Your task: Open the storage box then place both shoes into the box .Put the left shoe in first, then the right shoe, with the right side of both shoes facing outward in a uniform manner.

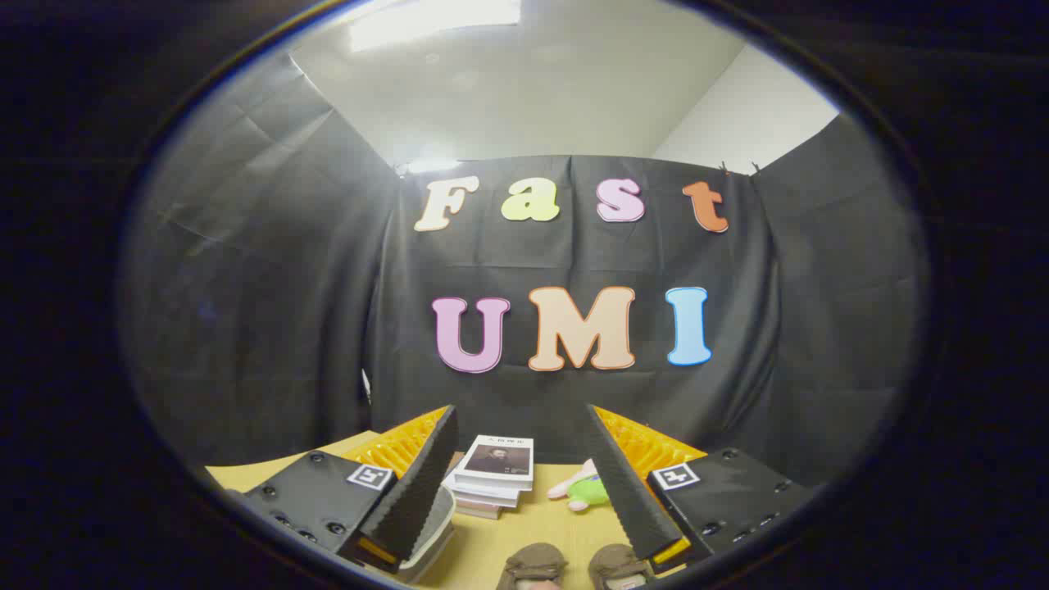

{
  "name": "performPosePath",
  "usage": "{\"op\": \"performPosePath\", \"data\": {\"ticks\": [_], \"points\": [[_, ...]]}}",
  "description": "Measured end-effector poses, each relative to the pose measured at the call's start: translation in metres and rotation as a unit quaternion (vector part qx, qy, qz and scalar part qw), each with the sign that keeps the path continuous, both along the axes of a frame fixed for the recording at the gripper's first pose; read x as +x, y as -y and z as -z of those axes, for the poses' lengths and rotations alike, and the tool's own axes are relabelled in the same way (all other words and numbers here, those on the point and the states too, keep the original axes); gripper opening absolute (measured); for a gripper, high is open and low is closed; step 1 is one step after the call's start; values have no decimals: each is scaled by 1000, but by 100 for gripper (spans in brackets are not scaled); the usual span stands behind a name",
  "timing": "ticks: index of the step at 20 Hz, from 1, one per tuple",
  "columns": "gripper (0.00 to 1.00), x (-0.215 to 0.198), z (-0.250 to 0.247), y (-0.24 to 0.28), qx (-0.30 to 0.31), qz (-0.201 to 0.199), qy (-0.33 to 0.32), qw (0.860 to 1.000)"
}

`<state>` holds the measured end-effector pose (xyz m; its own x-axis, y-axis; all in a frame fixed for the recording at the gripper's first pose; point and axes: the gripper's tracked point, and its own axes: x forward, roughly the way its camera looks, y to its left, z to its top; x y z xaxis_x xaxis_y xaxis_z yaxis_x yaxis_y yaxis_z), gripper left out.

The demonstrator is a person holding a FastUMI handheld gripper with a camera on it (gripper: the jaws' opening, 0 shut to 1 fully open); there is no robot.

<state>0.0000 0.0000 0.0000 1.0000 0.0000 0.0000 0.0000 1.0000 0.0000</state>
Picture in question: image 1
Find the green plush toy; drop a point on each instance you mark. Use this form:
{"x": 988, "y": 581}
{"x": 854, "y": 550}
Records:
{"x": 586, "y": 492}

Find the brown fuzzy shoe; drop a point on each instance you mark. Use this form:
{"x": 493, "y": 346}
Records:
{"x": 615, "y": 564}
{"x": 533, "y": 561}

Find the black backdrop cloth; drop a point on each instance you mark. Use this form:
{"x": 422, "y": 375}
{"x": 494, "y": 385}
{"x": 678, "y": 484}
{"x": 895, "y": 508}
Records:
{"x": 270, "y": 287}

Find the grey fabric storage box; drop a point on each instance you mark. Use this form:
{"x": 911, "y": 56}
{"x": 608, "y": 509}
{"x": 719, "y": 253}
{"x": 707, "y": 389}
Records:
{"x": 434, "y": 547}

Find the white portrait cover book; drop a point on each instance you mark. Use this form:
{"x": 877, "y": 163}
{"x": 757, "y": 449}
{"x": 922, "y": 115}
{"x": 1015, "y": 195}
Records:
{"x": 496, "y": 460}

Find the pinkish book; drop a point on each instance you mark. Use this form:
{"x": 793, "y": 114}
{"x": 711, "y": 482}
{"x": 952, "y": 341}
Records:
{"x": 477, "y": 510}

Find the plain white book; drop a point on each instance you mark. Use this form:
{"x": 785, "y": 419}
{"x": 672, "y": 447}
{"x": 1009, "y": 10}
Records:
{"x": 483, "y": 495}

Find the grey fabric storage box lid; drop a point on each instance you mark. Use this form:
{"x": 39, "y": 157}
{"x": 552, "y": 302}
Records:
{"x": 441, "y": 510}

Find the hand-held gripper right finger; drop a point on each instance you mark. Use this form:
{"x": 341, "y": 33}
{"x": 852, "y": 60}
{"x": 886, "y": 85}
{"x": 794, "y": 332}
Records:
{"x": 627, "y": 492}

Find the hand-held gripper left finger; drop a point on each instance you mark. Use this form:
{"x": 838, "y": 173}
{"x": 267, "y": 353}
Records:
{"x": 422, "y": 483}

